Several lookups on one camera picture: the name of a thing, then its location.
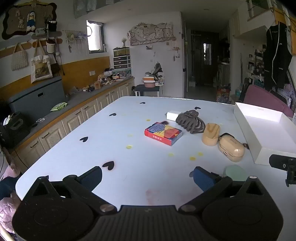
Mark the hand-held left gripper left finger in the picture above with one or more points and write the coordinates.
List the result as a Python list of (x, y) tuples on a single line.
[(92, 179)]

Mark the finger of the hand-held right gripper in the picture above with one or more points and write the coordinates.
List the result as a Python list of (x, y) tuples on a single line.
[(281, 161)]

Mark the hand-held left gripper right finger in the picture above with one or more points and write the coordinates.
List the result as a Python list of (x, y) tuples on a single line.
[(203, 182)]

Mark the white cardboard box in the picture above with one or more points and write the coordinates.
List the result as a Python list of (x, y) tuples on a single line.
[(266, 134)]

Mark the mint green round disc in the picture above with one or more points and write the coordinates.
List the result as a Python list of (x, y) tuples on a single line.
[(235, 173)]

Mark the beige earbuds case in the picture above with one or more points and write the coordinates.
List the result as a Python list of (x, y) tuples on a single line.
[(231, 149)]

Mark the light wooden block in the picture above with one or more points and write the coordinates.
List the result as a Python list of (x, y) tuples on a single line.
[(210, 134)]

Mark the red and blue card box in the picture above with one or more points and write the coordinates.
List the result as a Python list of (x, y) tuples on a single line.
[(163, 133)]

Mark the brown hair claw clip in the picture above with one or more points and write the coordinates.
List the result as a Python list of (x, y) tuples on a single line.
[(187, 120)]

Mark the cream cabinet row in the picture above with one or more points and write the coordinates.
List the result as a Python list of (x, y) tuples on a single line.
[(74, 118)]

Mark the pink chair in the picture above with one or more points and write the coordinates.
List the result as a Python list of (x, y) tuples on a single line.
[(263, 98)]

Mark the white power adapter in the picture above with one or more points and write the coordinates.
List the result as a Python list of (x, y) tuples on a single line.
[(172, 115)]

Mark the green wipes packet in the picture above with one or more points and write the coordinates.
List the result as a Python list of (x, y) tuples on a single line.
[(59, 107)]

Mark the colourful floor bag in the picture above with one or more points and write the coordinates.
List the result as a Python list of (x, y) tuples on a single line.
[(223, 95)]

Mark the pink cloth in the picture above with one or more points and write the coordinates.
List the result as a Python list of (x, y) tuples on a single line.
[(8, 210)]

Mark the black bag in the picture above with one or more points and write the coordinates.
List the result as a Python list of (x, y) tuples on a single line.
[(13, 129)]

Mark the grey storage box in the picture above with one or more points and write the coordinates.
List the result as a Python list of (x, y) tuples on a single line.
[(34, 99)]

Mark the countertop clutter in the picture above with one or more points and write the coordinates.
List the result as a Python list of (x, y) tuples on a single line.
[(104, 81)]

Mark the black jacket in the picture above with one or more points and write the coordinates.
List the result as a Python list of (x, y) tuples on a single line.
[(277, 55)]

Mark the dark topped stool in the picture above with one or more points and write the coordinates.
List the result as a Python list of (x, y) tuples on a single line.
[(146, 88)]

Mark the pink pot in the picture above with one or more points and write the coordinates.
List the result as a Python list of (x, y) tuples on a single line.
[(149, 83)]

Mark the bag with dark cloth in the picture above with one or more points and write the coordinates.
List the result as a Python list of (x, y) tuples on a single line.
[(158, 71)]

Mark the printed tote bag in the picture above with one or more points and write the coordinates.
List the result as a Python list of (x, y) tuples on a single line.
[(41, 69)]

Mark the drawer organizer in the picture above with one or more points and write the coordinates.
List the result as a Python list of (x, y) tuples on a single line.
[(121, 60)]

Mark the white knit bag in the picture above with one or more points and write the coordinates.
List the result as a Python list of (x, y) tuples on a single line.
[(19, 60)]

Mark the window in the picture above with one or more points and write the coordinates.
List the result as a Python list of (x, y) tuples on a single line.
[(94, 37)]

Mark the bear print cloth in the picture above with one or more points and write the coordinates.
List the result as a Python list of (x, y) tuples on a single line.
[(150, 33)]

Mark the brown wall board with doll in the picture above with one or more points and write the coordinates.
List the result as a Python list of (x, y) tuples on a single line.
[(13, 23)]

